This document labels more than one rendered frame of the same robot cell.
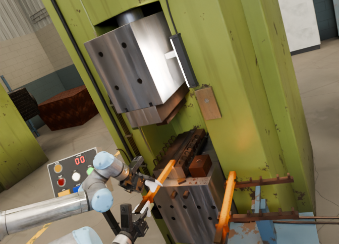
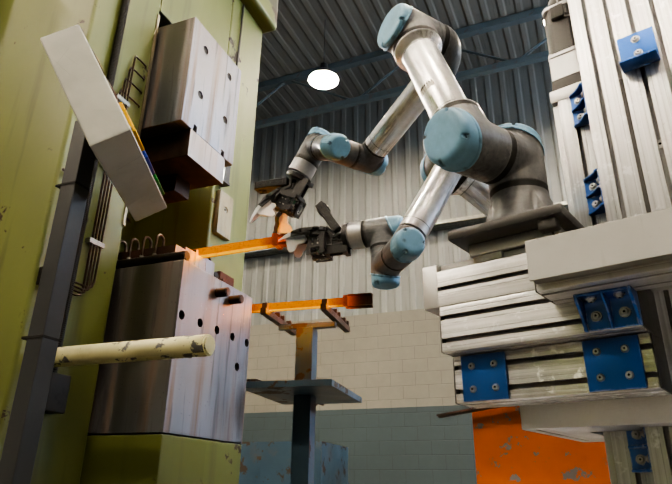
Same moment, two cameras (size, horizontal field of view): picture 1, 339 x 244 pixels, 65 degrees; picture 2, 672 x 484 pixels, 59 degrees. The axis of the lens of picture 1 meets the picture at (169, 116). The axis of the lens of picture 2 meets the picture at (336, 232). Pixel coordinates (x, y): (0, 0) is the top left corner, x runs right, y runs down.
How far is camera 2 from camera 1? 2.61 m
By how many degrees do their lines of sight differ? 107
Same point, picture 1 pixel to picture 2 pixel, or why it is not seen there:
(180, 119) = not seen: hidden behind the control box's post
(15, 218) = not seen: hidden behind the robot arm
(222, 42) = (247, 171)
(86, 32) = (148, 0)
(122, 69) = (216, 89)
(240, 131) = (232, 272)
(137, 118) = (201, 151)
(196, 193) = (238, 308)
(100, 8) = (178, 14)
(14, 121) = not seen: outside the picture
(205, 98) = (226, 206)
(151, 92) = (228, 141)
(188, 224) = (207, 374)
